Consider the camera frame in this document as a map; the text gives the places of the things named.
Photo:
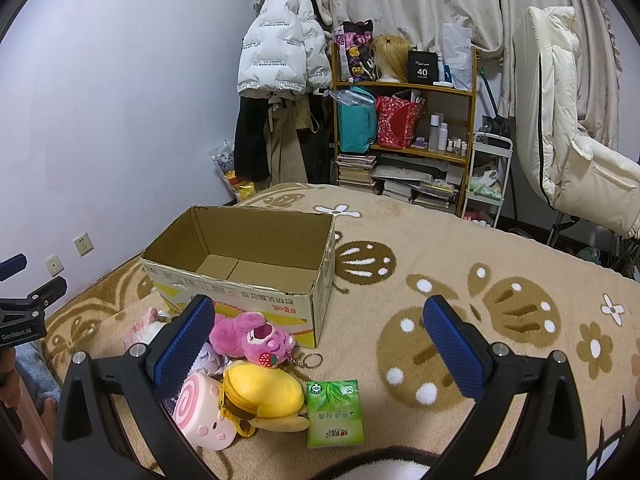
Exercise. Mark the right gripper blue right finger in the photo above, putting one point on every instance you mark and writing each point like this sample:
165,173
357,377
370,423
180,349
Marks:
547,442

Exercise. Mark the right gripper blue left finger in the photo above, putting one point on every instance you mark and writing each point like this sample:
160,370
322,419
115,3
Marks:
90,440

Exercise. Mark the pink swirl roll plush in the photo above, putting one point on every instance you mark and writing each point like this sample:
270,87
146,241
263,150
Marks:
198,416

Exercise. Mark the yellow duck plush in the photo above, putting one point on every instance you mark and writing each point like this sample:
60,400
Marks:
255,397

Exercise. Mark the pink bear plush keychain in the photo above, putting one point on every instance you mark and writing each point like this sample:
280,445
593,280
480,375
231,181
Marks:
250,336

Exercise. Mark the green tissue pack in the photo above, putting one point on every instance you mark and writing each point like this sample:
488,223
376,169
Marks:
334,414

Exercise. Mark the beige patterned rug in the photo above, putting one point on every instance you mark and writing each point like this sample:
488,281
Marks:
389,258

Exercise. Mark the open cardboard box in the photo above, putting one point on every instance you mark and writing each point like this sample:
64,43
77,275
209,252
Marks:
279,263

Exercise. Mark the snack bags on floor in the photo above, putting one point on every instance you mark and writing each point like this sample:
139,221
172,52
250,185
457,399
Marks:
223,158

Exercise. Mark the white rolling cart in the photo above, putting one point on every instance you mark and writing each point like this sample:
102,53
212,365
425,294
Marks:
488,176

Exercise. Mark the wooden shelf unit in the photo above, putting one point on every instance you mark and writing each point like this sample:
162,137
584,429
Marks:
424,122

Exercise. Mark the stack of books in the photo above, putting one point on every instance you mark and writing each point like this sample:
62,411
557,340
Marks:
354,171

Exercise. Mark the red bag on shelf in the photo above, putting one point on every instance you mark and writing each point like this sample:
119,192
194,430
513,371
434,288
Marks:
397,120

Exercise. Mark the white puffer jacket hanging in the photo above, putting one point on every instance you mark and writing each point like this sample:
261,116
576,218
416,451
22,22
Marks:
285,51

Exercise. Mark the teal bag on shelf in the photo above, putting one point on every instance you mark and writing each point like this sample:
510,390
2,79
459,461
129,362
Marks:
357,123

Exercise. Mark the black box labelled 40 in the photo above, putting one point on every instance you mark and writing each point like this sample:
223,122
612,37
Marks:
422,67

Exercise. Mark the blonde wig head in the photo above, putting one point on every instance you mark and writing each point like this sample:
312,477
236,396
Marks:
391,58

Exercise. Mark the beige curtain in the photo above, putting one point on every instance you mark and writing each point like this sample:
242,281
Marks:
493,23

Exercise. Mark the lower wall outlet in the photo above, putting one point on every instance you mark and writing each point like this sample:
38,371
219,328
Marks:
54,265

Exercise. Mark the wall outlet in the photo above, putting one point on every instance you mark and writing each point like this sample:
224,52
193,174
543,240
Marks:
54,265
83,244

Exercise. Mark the upper wall outlet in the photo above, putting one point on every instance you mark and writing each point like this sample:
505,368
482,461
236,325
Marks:
83,244

